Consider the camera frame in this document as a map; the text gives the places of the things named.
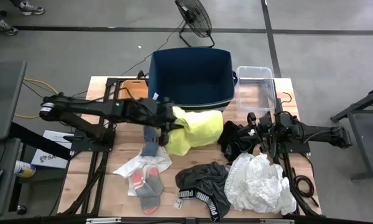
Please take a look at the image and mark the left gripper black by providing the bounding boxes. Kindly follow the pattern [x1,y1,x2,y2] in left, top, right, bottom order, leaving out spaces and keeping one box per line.
[141,96,185,147]

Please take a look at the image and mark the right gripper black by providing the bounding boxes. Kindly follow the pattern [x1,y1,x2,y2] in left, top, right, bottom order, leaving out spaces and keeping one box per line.
[225,111,276,150]

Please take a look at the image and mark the black underwear garment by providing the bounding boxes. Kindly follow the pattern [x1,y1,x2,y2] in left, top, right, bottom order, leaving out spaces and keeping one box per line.
[218,120,256,162]

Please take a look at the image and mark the blue-grey sock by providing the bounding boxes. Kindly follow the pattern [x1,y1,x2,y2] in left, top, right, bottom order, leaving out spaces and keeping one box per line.
[140,126,159,157]

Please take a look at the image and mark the yellow-green cloth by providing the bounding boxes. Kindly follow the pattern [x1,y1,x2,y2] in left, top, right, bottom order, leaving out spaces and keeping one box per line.
[164,105,224,156]

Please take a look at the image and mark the white cloth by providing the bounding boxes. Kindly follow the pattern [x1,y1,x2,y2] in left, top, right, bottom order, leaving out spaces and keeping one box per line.
[112,146,173,197]

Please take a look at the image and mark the white patterned garment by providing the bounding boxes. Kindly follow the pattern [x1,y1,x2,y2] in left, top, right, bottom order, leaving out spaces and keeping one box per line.
[224,152,298,216]

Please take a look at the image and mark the dark grey Puma underwear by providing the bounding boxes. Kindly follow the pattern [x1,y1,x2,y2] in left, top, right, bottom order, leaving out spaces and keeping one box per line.
[175,161,233,222]

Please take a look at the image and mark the clear plastic bin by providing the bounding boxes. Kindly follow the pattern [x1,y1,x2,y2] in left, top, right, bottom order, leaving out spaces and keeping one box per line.
[234,65,277,118]

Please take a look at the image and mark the small yellow plastic bin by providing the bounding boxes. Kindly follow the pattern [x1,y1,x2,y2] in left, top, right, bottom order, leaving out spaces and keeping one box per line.
[117,80,149,101]

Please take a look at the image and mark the navy white striped fabric basket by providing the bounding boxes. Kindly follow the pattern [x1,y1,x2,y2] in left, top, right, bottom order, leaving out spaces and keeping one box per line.
[147,47,239,112]

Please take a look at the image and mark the black floor fan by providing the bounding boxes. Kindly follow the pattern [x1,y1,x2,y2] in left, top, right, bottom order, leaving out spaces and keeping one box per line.
[175,0,216,49]

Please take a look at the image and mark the white printed paper sheet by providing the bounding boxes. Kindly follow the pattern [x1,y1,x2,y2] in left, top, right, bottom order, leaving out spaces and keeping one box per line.
[30,129,75,169]

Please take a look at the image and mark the dark grey side stand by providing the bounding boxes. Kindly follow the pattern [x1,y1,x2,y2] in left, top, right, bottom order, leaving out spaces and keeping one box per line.
[330,84,373,181]

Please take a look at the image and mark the black diagonal bar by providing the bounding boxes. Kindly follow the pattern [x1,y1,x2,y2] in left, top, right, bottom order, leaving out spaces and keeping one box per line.
[7,122,73,162]

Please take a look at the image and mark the white and yellow spray can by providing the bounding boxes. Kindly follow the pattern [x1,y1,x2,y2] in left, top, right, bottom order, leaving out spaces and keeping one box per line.
[13,160,37,179]

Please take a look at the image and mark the dark grey desk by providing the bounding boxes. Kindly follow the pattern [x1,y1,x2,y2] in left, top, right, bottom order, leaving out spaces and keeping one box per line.
[0,138,22,218]

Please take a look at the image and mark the dark grey monitor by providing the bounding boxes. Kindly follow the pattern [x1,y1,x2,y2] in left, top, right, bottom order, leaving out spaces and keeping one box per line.
[0,60,27,142]

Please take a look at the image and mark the person's grey sneaker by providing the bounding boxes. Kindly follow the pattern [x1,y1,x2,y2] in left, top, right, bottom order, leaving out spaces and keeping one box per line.
[0,19,19,36]
[18,1,45,16]

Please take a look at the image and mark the coiled dark brown cable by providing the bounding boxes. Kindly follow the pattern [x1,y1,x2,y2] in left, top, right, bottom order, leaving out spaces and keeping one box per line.
[291,167,320,208]

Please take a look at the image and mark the black fan cable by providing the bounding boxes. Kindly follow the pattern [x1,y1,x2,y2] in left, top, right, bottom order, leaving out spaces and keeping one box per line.
[121,20,187,76]

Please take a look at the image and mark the black metal table frame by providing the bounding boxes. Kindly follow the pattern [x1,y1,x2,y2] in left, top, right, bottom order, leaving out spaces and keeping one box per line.
[0,76,373,224]

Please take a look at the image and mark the silver aluminium rail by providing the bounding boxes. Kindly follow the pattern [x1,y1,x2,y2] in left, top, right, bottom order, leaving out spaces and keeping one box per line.
[86,217,122,224]
[260,218,295,224]

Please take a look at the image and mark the yellow cable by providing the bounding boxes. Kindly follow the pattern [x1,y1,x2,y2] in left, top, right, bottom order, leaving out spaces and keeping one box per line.
[0,55,60,119]

